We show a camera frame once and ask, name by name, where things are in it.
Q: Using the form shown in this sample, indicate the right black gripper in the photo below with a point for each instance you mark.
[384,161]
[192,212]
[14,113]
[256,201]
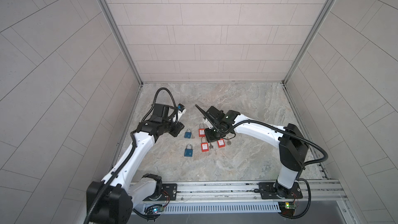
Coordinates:
[210,138]

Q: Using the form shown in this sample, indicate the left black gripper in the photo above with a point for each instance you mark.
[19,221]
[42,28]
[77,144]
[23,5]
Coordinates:
[178,127]

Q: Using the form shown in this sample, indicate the red padlock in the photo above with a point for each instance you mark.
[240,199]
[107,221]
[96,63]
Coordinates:
[202,130]
[221,143]
[204,145]

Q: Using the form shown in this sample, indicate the blue padlock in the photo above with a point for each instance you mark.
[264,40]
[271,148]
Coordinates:
[188,134]
[188,152]

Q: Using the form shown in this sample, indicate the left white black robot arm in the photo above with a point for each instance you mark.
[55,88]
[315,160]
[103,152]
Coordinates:
[113,199]

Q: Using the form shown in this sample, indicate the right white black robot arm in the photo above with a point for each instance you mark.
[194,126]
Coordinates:
[295,152]

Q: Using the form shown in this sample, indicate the left green circuit board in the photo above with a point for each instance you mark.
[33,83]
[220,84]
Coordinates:
[154,209]

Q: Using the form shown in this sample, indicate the green circuit board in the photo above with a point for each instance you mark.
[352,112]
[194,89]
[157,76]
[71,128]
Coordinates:
[287,208]
[154,209]

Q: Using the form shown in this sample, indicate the right green circuit board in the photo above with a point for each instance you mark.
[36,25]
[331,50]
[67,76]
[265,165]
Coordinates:
[287,208]

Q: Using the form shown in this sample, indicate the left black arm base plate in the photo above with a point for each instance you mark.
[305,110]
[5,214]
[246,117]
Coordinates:
[164,191]

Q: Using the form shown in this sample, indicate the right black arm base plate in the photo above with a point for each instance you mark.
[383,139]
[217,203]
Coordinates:
[274,191]

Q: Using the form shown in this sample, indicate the white slotted cable duct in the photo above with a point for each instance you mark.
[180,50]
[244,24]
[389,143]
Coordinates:
[222,207]

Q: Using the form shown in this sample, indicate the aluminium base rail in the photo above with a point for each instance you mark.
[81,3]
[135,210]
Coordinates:
[186,192]

